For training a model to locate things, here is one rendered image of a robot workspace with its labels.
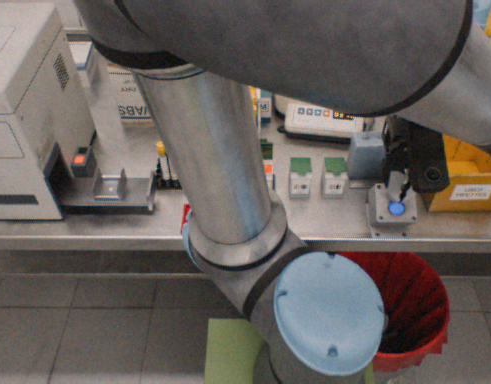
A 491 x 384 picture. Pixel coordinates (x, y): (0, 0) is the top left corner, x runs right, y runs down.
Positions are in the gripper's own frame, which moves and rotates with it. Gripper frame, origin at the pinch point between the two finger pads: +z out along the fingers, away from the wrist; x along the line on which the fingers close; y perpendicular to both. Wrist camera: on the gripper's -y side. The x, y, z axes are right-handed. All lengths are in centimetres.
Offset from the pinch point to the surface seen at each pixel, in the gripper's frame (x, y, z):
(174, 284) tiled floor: 56, 42, 95
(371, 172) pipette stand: 1.8, 12.2, 5.1
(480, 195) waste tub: -16.1, 4.6, 3.5
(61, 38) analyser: 61, 26, -16
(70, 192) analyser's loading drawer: 60, 6, 4
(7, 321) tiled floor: 114, 27, 95
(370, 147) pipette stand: 3.2, 12.1, -1.5
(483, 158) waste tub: -20.2, 15.0, 4.1
